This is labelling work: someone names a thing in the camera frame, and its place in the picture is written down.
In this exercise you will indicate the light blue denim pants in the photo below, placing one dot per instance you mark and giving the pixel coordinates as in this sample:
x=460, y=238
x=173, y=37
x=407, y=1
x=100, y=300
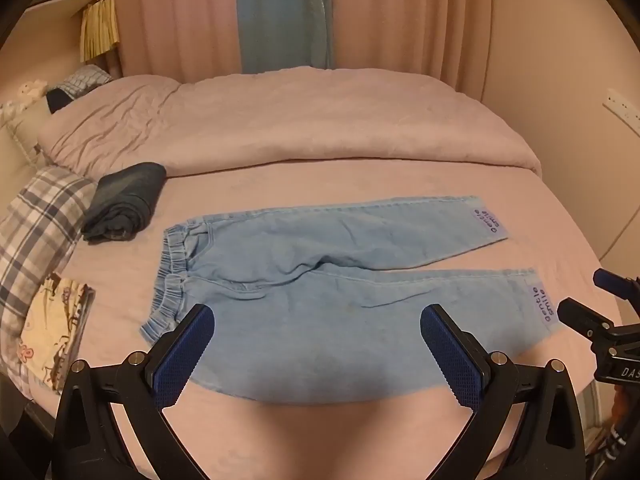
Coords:
x=325, y=290

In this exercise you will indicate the white wall socket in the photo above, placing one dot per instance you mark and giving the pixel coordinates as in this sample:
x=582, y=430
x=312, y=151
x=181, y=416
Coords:
x=621, y=105

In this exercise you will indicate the plaid pillow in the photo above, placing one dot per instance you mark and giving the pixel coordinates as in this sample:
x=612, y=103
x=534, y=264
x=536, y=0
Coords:
x=35, y=240

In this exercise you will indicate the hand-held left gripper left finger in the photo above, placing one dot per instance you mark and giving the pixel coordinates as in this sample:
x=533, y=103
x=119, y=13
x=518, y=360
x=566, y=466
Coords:
x=182, y=355

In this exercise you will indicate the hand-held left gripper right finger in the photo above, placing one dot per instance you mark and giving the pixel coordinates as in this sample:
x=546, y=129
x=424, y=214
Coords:
x=452, y=355

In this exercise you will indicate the floral printed cloth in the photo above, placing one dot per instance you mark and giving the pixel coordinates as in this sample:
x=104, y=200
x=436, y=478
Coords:
x=50, y=330

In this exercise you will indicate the pink bed sheet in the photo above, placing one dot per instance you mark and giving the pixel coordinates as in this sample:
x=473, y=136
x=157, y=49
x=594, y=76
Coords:
x=350, y=185

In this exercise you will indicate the pink curtain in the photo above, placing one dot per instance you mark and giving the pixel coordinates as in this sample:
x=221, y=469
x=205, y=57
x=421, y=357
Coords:
x=175, y=15

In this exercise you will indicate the yellow fringed cloth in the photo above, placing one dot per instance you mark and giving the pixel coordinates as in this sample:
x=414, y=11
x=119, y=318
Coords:
x=100, y=27

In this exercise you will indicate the white pillow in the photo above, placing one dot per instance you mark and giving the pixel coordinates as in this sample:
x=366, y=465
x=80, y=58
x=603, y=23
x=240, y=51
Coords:
x=25, y=125

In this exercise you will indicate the wooden shelf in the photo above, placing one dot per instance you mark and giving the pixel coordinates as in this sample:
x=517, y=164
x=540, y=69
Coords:
x=60, y=2

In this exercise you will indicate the pink duvet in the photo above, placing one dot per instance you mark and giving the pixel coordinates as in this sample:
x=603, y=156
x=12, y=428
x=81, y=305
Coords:
x=300, y=115

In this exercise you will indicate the blue curtain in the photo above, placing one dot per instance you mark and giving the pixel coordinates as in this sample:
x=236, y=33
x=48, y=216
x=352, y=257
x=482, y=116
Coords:
x=282, y=10

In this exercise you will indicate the checked blue white cloth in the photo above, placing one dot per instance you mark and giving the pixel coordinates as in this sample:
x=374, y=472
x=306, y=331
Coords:
x=82, y=80

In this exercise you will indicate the folded dark denim pants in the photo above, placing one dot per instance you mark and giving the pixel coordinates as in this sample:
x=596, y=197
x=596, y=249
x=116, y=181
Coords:
x=125, y=200

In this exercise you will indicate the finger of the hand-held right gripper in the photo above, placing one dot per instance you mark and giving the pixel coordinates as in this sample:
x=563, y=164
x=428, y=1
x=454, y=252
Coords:
x=612, y=282
x=582, y=317

